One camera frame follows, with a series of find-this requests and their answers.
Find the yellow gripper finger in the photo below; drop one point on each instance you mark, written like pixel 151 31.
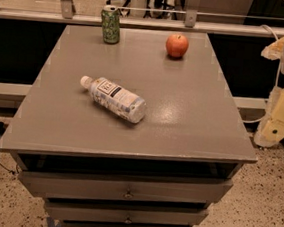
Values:
pixel 274 51

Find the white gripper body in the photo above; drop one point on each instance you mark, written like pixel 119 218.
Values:
pixel 270 131

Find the clear plastic water bottle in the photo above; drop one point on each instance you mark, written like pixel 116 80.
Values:
pixel 118 100

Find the red apple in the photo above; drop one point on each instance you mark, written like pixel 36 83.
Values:
pixel 177 45

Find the green soda can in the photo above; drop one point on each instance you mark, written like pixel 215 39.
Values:
pixel 110 24

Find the grey drawer cabinet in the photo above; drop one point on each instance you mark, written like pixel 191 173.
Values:
pixel 124 136

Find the middle grey drawer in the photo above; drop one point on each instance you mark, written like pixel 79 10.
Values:
pixel 126 214

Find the top grey drawer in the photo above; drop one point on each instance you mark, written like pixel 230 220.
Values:
pixel 130 188

